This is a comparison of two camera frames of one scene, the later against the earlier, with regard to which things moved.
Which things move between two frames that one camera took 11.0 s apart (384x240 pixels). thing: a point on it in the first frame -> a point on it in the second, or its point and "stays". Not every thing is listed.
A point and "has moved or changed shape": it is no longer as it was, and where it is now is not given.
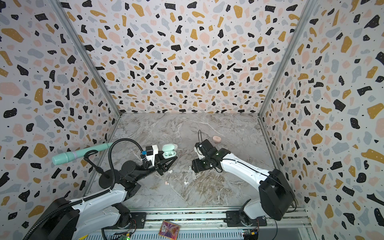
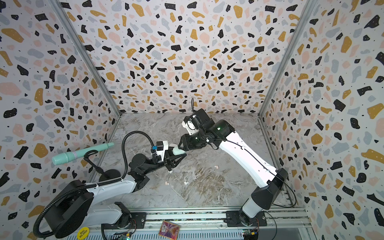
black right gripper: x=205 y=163 -> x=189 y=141
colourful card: x=169 y=230 stays
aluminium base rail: x=209 y=224 stays
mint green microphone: x=65 y=157 stays
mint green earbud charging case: x=169 y=150 has moved or changed shape
